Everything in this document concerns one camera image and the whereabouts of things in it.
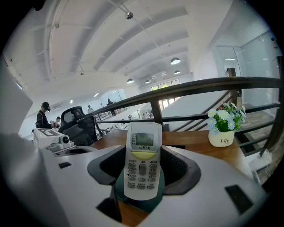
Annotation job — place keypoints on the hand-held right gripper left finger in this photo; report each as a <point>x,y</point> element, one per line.
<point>66,195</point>

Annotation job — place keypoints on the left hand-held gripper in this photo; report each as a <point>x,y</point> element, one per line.
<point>47,138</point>

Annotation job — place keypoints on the black office chair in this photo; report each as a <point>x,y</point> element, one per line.
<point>80,130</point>

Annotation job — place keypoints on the white pot of artificial flowers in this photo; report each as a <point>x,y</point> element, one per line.
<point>222,139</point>

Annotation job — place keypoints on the white remote control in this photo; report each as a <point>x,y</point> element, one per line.
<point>142,155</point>

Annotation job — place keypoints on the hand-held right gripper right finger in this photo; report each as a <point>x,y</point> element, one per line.
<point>199,210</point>

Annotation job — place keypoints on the dark metal railing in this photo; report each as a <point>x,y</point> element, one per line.
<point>199,85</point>

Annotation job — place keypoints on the dark green box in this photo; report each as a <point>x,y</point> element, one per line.
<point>118,190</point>

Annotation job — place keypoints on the round ceiling fixture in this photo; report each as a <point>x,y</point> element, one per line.
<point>129,15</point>

